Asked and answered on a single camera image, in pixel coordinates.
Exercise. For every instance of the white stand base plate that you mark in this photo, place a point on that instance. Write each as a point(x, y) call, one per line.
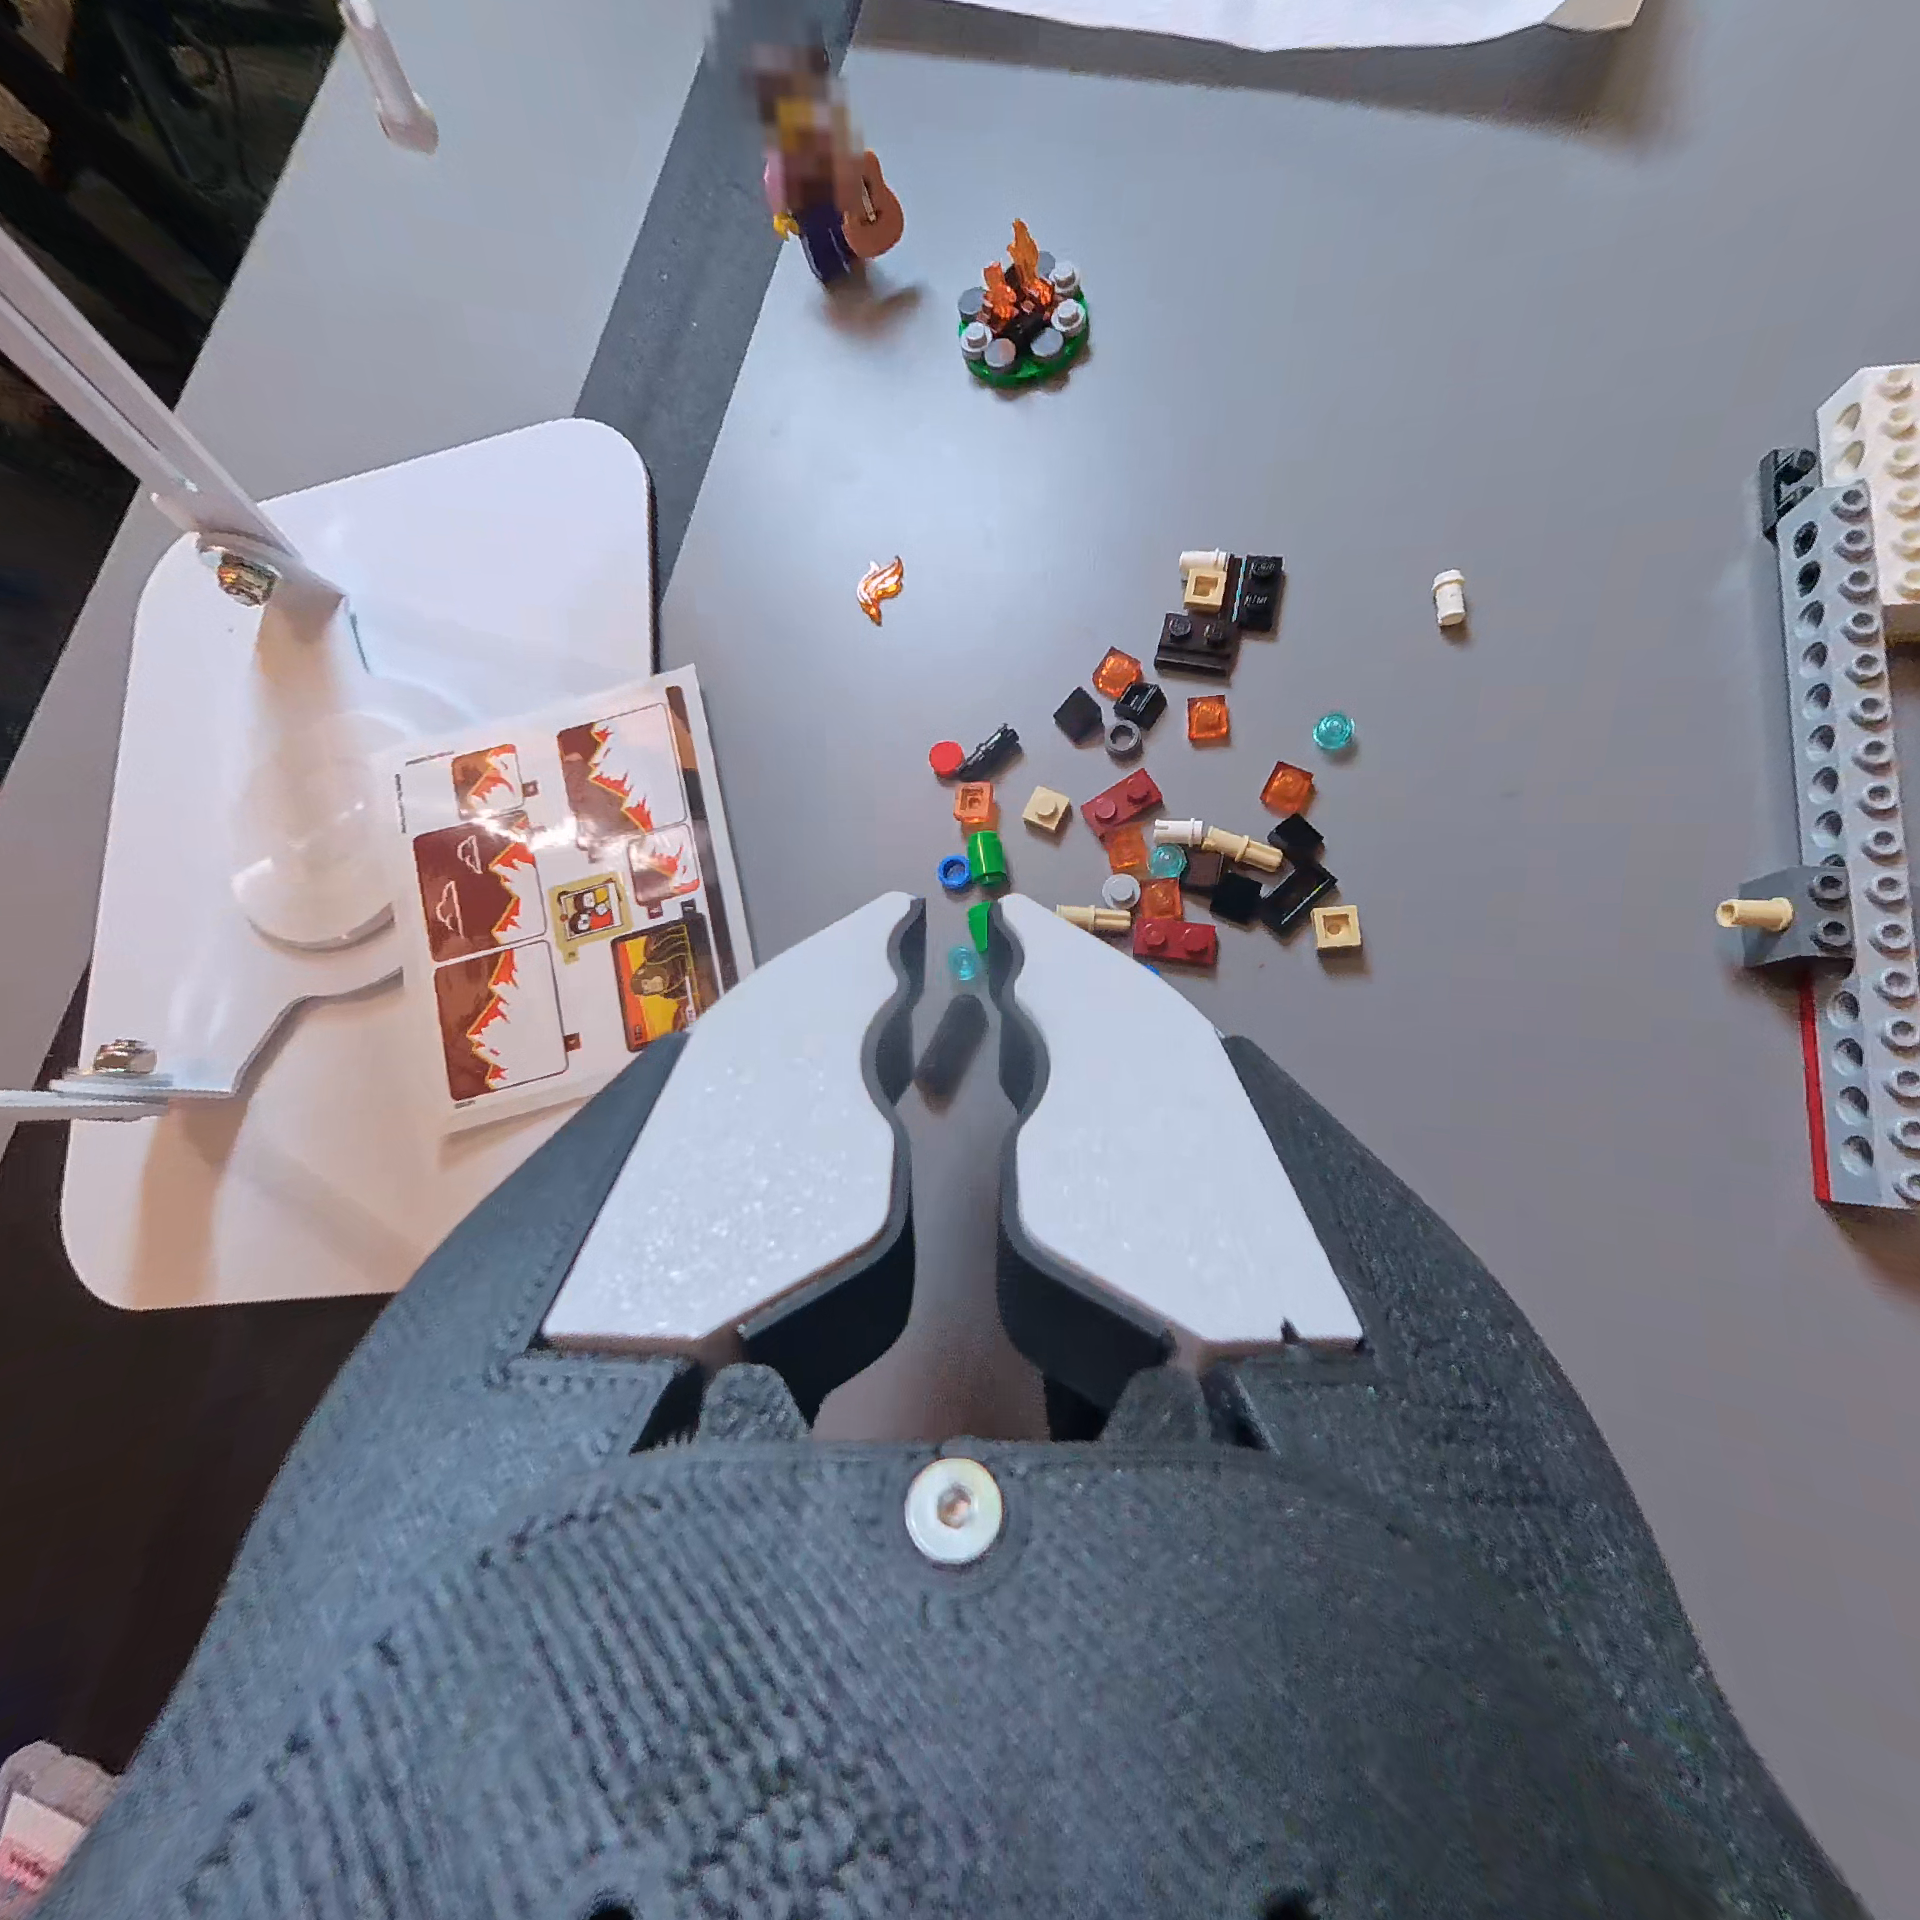
point(495, 524)

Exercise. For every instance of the crumpled white paper bag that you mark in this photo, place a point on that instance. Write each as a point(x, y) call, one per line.
point(1276, 19)

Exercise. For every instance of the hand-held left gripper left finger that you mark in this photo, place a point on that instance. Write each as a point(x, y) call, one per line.
point(751, 1171)

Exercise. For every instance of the lego campfire on green plate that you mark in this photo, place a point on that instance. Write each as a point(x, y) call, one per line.
point(1024, 323)

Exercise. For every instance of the orange transparent lego flame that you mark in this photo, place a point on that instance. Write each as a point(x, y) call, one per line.
point(878, 586)

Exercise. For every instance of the long grey lego beam assembly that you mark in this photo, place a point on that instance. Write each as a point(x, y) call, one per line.
point(1839, 722)

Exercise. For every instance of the pile of small lego pieces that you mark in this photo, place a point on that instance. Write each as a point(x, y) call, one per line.
point(1141, 810)

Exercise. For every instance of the black elongated lego piece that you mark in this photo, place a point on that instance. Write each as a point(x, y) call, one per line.
point(949, 1045)

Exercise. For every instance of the lego minifigure with guitar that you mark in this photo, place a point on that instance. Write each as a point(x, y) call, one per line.
point(832, 249)

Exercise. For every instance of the small white lego peg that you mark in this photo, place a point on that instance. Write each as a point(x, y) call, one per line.
point(1448, 595)

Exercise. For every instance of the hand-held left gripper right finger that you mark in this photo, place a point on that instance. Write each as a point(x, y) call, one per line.
point(1170, 1171)

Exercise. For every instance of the white metal bar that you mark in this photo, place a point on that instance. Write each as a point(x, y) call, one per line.
point(386, 77)

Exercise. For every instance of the lego sticker sheet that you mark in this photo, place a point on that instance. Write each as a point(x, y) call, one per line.
point(495, 901)

